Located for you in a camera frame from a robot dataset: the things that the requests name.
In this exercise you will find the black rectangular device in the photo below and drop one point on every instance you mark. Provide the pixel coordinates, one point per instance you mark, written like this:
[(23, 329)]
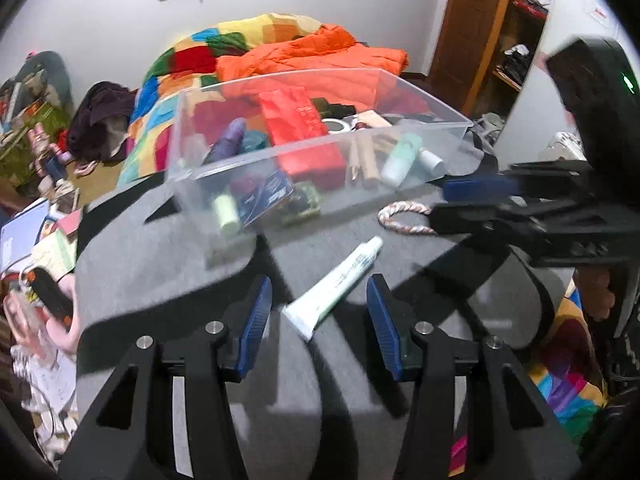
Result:
[(50, 295)]

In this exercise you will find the white green toothpaste tube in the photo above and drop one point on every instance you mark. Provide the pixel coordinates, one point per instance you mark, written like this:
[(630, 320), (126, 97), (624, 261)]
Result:
[(330, 290)]

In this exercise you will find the navy blue small box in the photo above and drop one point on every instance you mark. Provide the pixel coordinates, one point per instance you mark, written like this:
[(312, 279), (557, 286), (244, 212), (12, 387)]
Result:
[(267, 192)]

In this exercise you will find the grey felt mat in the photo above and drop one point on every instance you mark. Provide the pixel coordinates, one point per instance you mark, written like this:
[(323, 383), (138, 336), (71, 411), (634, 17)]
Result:
[(320, 245)]

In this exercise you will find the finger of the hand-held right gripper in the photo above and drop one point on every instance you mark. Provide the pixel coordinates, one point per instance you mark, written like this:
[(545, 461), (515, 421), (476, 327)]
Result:
[(465, 220), (470, 187)]

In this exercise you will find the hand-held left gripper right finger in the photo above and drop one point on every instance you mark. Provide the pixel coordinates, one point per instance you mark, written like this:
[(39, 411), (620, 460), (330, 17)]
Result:
[(382, 325)]

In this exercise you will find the orange blanket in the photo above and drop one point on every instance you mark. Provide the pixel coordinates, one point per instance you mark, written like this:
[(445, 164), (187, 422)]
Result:
[(310, 55)]

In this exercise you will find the colourful patchwork quilt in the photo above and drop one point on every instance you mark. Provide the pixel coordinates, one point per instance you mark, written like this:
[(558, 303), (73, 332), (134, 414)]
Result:
[(190, 55)]

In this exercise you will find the white cabinet door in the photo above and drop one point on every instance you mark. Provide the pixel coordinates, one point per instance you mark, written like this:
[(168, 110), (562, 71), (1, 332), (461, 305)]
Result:
[(565, 10)]

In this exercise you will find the wooden door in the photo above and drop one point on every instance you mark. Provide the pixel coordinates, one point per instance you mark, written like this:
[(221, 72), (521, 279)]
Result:
[(470, 35)]

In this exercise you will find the brown paper tube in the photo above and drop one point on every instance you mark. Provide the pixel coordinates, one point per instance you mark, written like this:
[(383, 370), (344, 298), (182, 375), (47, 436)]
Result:
[(367, 165)]

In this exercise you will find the red rectangular box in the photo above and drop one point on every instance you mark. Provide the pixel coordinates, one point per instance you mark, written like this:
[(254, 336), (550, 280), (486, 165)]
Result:
[(295, 120)]

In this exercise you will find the beige cosmetic tube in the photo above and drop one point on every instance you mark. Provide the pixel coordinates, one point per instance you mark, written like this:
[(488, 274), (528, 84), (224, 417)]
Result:
[(374, 119)]

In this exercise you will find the dark green bottle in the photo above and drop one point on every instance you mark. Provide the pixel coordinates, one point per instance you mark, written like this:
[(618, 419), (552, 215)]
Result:
[(332, 107)]

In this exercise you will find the pink bunny toy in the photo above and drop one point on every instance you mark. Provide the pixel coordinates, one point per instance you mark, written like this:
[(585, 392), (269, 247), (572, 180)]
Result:
[(47, 160)]

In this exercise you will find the white tape roll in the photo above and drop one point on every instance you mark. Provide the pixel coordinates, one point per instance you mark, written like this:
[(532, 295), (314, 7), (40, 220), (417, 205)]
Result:
[(326, 124)]

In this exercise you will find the person's right hand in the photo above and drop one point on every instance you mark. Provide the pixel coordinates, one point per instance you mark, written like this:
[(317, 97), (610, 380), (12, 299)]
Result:
[(597, 292)]

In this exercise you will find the blue notebook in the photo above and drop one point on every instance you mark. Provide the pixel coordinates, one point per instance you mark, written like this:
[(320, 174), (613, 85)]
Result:
[(22, 235)]

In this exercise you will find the wooden shelf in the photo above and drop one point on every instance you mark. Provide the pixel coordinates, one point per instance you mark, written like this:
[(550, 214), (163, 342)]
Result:
[(520, 25)]

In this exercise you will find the dark purple clothing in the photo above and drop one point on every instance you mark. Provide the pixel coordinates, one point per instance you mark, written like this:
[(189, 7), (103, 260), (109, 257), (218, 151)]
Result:
[(100, 110)]

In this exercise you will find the clear plastic storage bin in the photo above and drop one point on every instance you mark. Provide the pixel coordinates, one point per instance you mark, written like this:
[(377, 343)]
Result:
[(195, 125)]

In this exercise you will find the green bag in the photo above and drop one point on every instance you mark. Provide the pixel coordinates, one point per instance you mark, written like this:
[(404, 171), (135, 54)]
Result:
[(20, 155)]

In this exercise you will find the green floral box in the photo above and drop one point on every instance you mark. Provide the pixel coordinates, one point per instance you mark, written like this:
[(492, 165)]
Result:
[(302, 205)]

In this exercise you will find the light green tube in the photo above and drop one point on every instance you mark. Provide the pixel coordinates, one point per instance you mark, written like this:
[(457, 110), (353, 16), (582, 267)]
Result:
[(226, 215)]

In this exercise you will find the grey green cushion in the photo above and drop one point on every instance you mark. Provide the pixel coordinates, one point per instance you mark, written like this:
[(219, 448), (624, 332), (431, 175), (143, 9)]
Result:
[(50, 75)]

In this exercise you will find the purple bottle with black cap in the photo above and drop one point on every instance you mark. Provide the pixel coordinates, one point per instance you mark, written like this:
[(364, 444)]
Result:
[(227, 142)]

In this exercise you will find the red flat box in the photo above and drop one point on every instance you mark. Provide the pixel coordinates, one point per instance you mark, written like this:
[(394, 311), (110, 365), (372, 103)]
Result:
[(70, 222)]

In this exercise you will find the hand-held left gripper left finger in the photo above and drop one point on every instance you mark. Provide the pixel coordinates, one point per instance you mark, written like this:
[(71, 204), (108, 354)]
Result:
[(255, 325)]

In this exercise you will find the mint green bottle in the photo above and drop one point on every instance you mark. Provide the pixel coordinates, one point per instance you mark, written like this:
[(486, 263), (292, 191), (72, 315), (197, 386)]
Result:
[(400, 160)]

